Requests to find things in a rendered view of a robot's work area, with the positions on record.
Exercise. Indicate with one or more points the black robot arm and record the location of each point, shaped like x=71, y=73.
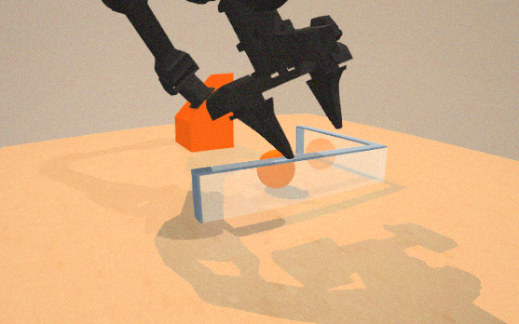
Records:
x=176, y=69

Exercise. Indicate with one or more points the clear low corner walls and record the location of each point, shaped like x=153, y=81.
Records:
x=236, y=193

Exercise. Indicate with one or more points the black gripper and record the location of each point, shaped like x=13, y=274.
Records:
x=243, y=97

